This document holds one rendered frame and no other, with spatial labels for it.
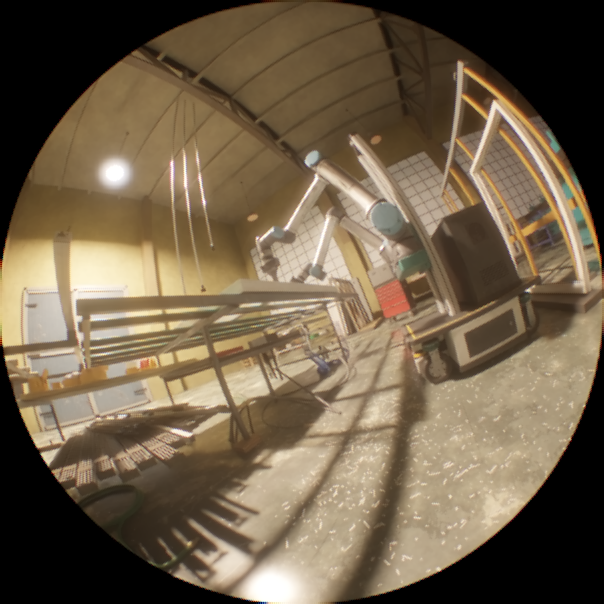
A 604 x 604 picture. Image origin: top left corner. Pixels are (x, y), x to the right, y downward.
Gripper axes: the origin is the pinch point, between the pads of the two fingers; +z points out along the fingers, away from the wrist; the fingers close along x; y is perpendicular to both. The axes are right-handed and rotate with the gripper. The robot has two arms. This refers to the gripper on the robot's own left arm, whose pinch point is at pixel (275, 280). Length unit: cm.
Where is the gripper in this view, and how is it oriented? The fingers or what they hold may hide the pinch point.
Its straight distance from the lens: 140.3
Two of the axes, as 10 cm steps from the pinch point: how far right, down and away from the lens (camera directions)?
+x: 8.1, -3.8, -4.5
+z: 3.5, 9.3, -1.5
